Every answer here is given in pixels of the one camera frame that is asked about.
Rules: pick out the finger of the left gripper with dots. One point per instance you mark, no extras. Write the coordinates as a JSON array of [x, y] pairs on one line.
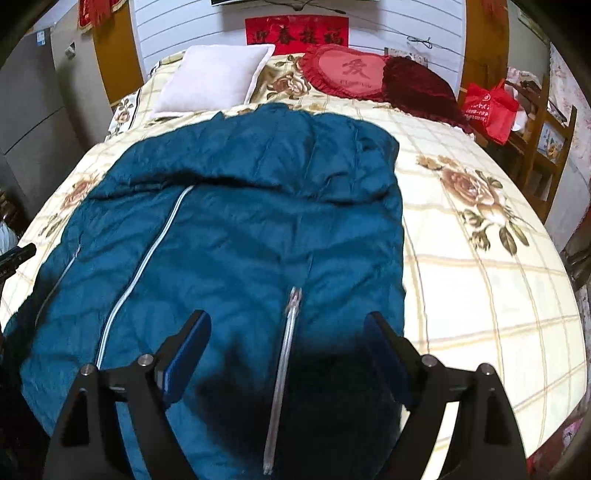
[[14, 258]]

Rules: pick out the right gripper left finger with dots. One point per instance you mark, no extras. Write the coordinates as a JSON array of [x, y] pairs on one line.
[[87, 441]]

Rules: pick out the blue quilted down coat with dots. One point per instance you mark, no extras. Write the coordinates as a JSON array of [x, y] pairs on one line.
[[227, 216]]

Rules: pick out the white plastic bag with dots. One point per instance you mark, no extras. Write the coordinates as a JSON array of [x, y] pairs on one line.
[[8, 239]]

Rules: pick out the floral plaid bed sheet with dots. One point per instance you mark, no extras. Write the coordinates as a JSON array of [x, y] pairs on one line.
[[483, 280]]

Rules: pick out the grey refrigerator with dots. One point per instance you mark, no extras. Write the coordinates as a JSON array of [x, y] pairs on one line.
[[39, 146]]

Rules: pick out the white square pillow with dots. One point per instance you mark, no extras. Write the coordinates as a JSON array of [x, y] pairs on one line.
[[213, 77]]

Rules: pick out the wooden shelf rack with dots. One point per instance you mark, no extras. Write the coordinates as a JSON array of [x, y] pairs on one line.
[[541, 150]]

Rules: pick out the red shopping bag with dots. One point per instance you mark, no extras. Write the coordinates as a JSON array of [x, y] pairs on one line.
[[492, 112]]

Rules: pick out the dark red velvet cushion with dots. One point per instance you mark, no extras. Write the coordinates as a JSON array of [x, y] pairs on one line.
[[417, 90]]

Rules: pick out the red heart-shaped cushion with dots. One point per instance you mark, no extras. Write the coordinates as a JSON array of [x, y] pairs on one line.
[[344, 72]]

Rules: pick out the red tasselled wall hanging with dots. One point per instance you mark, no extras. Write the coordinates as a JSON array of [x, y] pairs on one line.
[[92, 13]]

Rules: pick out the red calligraphy wall banner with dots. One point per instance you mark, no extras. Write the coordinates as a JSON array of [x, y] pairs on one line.
[[292, 30]]

